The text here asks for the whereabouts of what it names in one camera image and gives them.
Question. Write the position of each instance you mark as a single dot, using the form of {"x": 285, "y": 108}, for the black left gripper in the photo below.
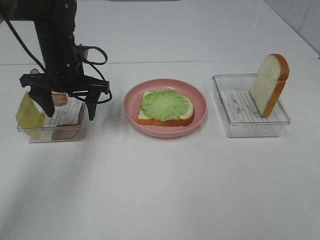
{"x": 63, "y": 69}

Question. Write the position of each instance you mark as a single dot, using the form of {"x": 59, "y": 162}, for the bacon strip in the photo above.
{"x": 70, "y": 124}
{"x": 59, "y": 99}

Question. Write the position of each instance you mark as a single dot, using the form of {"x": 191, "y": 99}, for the green lettuce leaf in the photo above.
{"x": 162, "y": 106}

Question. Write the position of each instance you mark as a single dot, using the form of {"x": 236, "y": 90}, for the bread slice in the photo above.
{"x": 269, "y": 83}
{"x": 187, "y": 120}

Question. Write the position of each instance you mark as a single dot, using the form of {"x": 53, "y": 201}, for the clear left ingredient container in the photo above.
{"x": 51, "y": 122}

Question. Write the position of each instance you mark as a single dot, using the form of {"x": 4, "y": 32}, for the yellow cheese slice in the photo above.
{"x": 29, "y": 118}

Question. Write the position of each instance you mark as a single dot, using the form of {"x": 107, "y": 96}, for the pink round plate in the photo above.
{"x": 132, "y": 101}

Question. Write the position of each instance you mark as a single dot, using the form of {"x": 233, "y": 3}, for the clear right bread container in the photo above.
{"x": 238, "y": 113}

